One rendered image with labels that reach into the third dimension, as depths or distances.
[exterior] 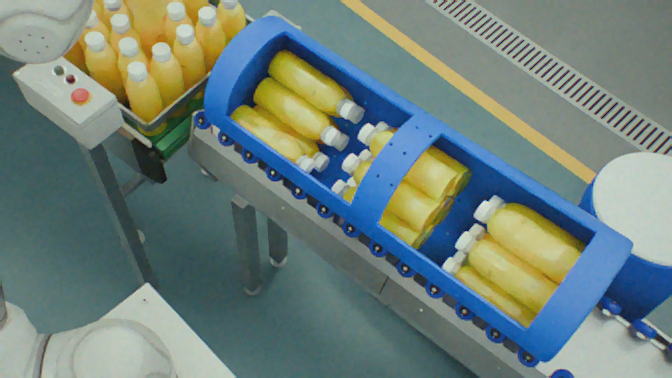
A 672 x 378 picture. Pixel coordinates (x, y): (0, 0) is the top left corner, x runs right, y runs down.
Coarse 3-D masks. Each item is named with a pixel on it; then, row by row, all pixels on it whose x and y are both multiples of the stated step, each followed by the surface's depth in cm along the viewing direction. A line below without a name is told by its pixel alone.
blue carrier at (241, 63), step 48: (240, 48) 150; (288, 48) 171; (240, 96) 166; (384, 96) 147; (240, 144) 159; (432, 144) 160; (384, 192) 139; (480, 192) 158; (528, 192) 150; (384, 240) 144; (432, 240) 160; (624, 240) 134; (576, 288) 127; (528, 336) 133
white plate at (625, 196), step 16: (624, 160) 164; (640, 160) 164; (656, 160) 164; (608, 176) 161; (624, 176) 162; (640, 176) 162; (656, 176) 162; (592, 192) 160; (608, 192) 159; (624, 192) 159; (640, 192) 160; (656, 192) 160; (608, 208) 157; (624, 208) 157; (640, 208) 157; (656, 208) 158; (608, 224) 155; (624, 224) 155; (640, 224) 155; (656, 224) 156; (640, 240) 153; (656, 240) 154; (640, 256) 152; (656, 256) 152
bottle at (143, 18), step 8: (136, 0) 156; (144, 0) 156; (152, 0) 157; (160, 0) 159; (136, 8) 158; (144, 8) 158; (152, 8) 158; (160, 8) 160; (136, 16) 161; (144, 16) 160; (152, 16) 160; (160, 16) 161
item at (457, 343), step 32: (192, 128) 176; (224, 160) 175; (256, 192) 174; (288, 224) 172; (320, 256) 192; (352, 256) 165; (384, 288) 163; (416, 320) 162; (480, 320) 154; (608, 320) 156; (448, 352) 180; (480, 352) 155; (576, 352) 152; (608, 352) 152; (640, 352) 153
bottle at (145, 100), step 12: (132, 84) 162; (144, 84) 162; (156, 84) 166; (132, 96) 164; (144, 96) 164; (156, 96) 166; (132, 108) 169; (144, 108) 167; (156, 108) 169; (144, 120) 171; (144, 132) 175; (156, 132) 176
